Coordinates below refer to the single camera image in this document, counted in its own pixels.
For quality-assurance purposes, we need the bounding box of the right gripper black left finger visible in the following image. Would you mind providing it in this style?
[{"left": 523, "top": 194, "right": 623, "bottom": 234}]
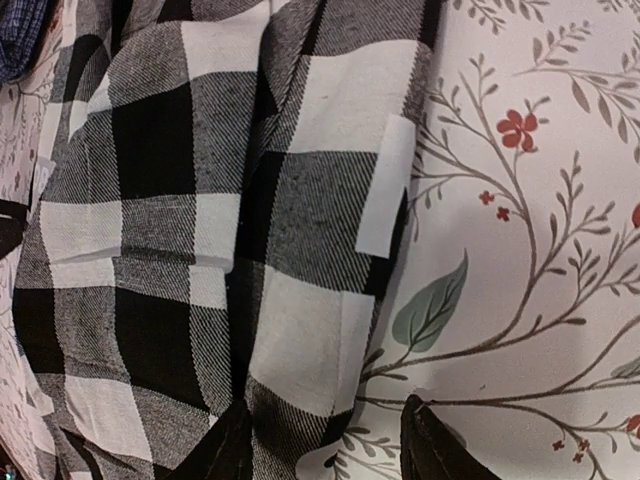
[{"left": 167, "top": 399, "right": 253, "bottom": 480}]

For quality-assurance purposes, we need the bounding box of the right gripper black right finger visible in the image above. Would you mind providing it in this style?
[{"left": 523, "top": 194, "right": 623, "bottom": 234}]
[{"left": 400, "top": 394, "right": 499, "bottom": 480}]

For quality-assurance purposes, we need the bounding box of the black white checkered shirt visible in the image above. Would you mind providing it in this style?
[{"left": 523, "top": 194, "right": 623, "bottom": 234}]
[{"left": 12, "top": 1, "right": 441, "bottom": 479}]

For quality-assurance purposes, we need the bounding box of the blue checkered shirt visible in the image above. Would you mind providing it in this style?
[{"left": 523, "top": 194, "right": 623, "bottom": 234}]
[{"left": 0, "top": 0, "right": 49, "bottom": 84}]

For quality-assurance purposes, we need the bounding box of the floral patterned table cloth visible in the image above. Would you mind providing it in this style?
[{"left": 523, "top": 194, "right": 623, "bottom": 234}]
[{"left": 1, "top": 1, "right": 639, "bottom": 479}]

